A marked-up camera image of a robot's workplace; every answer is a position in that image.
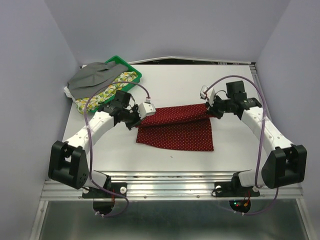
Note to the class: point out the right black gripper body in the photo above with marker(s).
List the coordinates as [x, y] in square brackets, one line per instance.
[221, 106]

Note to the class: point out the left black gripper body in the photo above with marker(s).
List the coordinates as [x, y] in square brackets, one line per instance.
[131, 115]

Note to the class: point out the red polka dot skirt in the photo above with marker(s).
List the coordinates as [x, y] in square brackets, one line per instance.
[181, 128]

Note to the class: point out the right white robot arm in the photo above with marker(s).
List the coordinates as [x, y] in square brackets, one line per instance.
[279, 162]

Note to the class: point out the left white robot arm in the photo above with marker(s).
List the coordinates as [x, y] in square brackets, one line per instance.
[71, 161]

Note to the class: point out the yellow lemon print skirt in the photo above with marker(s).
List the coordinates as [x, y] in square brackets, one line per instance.
[108, 94]

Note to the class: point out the grey skirt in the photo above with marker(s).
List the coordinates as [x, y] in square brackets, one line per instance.
[94, 78]

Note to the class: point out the green plastic tray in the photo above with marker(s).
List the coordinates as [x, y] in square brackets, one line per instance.
[119, 60]

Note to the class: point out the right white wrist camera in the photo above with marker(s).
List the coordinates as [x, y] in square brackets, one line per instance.
[207, 94]

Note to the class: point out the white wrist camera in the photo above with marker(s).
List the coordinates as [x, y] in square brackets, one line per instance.
[146, 109]
[207, 94]

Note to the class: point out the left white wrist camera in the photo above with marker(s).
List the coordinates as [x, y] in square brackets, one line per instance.
[146, 109]

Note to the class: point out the aluminium frame rail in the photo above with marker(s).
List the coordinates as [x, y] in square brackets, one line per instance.
[166, 186]

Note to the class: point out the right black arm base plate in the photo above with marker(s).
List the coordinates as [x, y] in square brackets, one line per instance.
[226, 189]

